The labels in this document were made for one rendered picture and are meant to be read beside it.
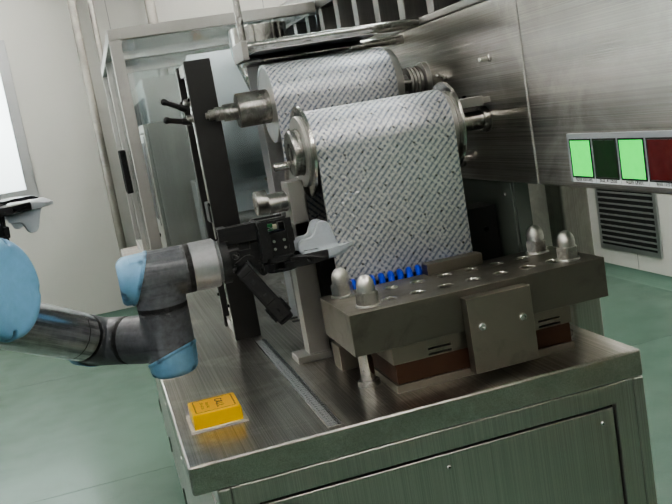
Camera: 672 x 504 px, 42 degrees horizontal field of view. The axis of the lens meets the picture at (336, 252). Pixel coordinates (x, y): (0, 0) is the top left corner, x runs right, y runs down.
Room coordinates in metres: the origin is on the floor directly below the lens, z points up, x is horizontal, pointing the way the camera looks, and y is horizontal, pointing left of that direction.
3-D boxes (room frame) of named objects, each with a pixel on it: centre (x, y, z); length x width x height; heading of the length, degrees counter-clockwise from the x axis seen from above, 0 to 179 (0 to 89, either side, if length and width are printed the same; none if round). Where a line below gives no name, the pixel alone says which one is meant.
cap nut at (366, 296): (1.21, -0.03, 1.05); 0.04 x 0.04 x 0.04
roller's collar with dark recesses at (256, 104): (1.67, 0.11, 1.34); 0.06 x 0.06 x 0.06; 14
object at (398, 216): (1.40, -0.11, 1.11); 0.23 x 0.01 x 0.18; 104
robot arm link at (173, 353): (1.31, 0.29, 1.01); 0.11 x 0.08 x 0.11; 65
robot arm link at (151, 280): (1.31, 0.27, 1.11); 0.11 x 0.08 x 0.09; 104
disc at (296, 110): (1.43, 0.02, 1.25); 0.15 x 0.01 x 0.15; 14
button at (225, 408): (1.22, 0.21, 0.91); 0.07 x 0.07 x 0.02; 14
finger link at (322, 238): (1.35, 0.01, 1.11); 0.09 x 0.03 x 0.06; 103
